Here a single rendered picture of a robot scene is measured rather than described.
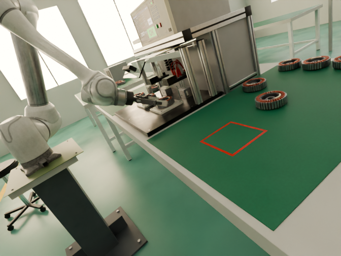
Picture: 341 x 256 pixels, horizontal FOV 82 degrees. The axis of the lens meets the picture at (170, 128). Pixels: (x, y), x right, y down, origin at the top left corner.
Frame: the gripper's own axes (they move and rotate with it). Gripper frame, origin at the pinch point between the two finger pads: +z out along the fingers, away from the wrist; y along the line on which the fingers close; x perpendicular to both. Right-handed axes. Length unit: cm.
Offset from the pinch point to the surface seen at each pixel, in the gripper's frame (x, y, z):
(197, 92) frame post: -8.4, -19.0, 11.0
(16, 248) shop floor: 144, 64, -88
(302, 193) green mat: 6, -83, 2
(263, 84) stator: -17, -34, 37
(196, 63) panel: -24.0, -1.6, 17.5
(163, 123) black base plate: 7.8, -20.9, -5.1
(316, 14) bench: -161, 152, 320
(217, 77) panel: -17.3, -15.7, 23.4
